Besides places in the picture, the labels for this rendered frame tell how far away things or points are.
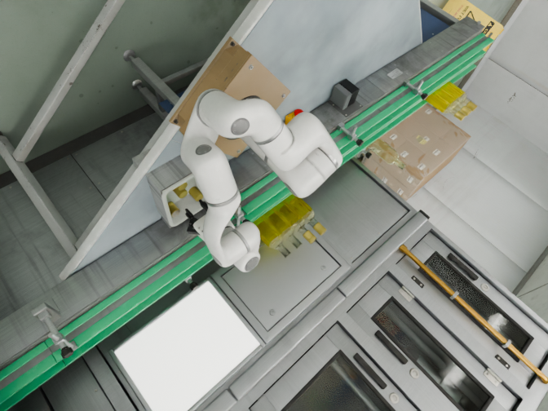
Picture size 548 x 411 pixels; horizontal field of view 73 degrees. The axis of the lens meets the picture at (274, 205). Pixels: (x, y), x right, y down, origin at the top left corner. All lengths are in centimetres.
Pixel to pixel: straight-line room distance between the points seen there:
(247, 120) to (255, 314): 86
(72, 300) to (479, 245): 532
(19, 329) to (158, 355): 43
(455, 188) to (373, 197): 449
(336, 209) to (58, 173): 126
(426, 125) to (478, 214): 153
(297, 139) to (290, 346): 81
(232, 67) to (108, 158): 101
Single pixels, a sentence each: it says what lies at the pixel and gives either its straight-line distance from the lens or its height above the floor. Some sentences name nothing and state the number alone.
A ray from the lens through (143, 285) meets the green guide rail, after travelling 135.
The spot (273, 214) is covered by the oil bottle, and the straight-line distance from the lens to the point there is 145.
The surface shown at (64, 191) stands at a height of 27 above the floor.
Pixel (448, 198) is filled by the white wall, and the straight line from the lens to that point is 611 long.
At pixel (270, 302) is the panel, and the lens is 148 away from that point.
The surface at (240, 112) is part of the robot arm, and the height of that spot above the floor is 102.
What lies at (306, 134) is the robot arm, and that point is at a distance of 92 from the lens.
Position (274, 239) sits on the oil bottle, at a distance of 141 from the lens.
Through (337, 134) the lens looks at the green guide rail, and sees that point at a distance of 160.
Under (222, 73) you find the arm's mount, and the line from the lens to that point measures 104.
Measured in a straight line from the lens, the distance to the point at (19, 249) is 178.
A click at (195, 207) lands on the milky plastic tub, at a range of 135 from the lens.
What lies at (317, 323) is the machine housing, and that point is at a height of 139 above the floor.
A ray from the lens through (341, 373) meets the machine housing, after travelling 152.
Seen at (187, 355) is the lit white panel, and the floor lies 116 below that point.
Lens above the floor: 143
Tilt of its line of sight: 19 degrees down
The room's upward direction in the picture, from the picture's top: 136 degrees clockwise
